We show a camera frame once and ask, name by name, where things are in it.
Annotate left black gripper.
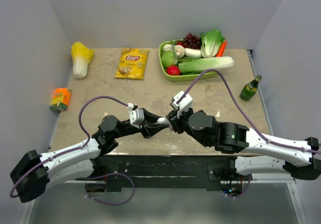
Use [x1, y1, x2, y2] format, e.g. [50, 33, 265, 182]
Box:
[112, 108, 169, 139]

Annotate white earbud charging case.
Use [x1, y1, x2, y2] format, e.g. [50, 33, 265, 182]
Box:
[157, 117, 171, 126]

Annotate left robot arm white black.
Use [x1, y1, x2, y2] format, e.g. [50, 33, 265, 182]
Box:
[10, 108, 170, 203]

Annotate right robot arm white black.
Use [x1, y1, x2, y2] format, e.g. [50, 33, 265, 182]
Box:
[157, 108, 320, 180]

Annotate green plastic basket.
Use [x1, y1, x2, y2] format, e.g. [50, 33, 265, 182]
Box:
[158, 41, 203, 82]

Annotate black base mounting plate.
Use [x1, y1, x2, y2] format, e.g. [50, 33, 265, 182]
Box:
[44, 155, 249, 192]

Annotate long green white cabbage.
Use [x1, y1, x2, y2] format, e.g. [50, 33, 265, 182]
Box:
[178, 56, 234, 74]

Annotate yellow Lays chips bag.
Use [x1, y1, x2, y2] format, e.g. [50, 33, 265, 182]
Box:
[114, 48, 149, 80]

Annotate round green cabbage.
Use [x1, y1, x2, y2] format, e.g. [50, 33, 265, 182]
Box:
[161, 51, 178, 68]

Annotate white radish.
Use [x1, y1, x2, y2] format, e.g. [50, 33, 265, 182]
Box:
[185, 48, 203, 58]

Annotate white mushroom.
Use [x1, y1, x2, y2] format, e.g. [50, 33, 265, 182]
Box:
[163, 44, 185, 58]

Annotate green Perrier bottle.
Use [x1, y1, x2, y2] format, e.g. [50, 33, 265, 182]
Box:
[240, 75, 262, 101]

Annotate orange carrot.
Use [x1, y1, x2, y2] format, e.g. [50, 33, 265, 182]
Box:
[216, 41, 227, 57]

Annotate dark red grape bunch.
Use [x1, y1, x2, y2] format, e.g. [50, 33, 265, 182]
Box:
[181, 33, 202, 50]

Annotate green lettuce head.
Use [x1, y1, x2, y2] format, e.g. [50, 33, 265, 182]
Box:
[201, 29, 225, 58]

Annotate orange juice carton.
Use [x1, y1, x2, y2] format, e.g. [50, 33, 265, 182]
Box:
[50, 88, 72, 112]

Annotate yellow napa cabbage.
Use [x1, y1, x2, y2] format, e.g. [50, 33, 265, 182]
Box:
[71, 42, 94, 79]

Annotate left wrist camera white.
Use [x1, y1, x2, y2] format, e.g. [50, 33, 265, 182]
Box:
[126, 103, 144, 129]

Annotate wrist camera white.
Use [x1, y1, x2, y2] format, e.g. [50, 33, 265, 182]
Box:
[170, 91, 193, 118]
[126, 103, 144, 129]

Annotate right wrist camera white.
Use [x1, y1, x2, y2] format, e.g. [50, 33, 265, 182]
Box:
[170, 91, 193, 118]

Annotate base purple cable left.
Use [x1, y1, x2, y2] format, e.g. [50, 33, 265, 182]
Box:
[84, 171, 135, 206]

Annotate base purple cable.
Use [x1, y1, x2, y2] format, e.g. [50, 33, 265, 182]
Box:
[84, 171, 135, 206]
[224, 176, 253, 199]

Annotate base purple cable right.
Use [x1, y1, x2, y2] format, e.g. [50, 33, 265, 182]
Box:
[224, 176, 253, 199]

